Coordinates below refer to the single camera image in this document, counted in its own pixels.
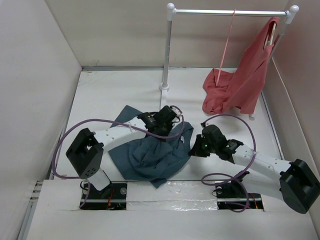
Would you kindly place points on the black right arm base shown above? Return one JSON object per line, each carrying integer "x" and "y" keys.
{"x": 231, "y": 196}

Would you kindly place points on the blue t shirt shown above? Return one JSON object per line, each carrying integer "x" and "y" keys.
{"x": 151, "y": 159}

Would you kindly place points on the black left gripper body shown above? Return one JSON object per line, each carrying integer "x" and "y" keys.
{"x": 165, "y": 129}

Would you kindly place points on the wooden hanger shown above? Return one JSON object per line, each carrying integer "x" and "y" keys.
{"x": 270, "y": 35}

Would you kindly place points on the white clothes rack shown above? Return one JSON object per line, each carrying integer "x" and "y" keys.
{"x": 171, "y": 11}

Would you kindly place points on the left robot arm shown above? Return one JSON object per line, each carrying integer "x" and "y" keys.
{"x": 87, "y": 149}

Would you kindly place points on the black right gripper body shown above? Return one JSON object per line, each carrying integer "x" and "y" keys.
{"x": 203, "y": 148}

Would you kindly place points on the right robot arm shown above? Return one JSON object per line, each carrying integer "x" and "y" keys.
{"x": 290, "y": 181}

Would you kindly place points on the red t shirt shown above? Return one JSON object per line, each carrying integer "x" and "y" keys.
{"x": 240, "y": 89}

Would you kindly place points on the pink wire hanger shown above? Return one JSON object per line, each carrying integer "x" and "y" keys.
{"x": 225, "y": 47}

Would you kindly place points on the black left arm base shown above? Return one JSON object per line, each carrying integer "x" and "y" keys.
{"x": 114, "y": 198}

